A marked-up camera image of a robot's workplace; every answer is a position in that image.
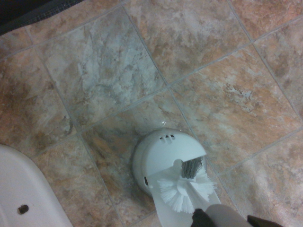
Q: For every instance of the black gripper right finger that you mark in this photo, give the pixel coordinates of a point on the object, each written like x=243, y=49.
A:
x=262, y=222

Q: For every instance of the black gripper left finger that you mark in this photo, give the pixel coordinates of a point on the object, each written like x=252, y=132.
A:
x=201, y=218

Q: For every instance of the white toilet brush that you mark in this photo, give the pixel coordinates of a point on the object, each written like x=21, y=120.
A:
x=187, y=191

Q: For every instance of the white toilet brush holder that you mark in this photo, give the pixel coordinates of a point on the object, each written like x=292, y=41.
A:
x=161, y=153

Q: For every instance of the white toilet bowl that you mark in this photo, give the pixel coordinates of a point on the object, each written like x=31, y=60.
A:
x=21, y=189

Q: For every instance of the black baseboard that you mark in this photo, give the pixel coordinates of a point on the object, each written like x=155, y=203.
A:
x=28, y=11

